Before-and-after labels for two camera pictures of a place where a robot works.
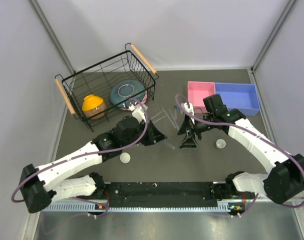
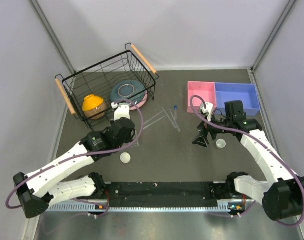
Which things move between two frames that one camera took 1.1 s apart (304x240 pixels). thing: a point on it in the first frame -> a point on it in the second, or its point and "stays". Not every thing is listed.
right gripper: (185, 125) -> (204, 128)
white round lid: (124, 157) stays
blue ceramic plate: (125, 92) stays
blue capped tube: (175, 107) stays
